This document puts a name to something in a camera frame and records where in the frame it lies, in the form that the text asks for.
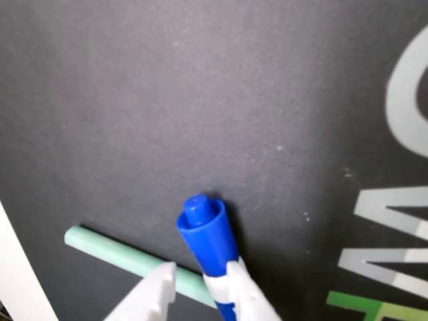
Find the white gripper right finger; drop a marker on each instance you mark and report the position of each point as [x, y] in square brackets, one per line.
[249, 297]

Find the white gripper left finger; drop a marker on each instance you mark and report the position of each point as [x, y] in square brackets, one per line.
[150, 294]

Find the green chalk stick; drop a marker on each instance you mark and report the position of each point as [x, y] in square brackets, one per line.
[113, 249]

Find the blue white dry-erase marker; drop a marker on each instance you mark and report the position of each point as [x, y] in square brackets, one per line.
[210, 240]

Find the dark grey WOWROBO mat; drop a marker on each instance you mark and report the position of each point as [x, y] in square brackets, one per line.
[167, 100]

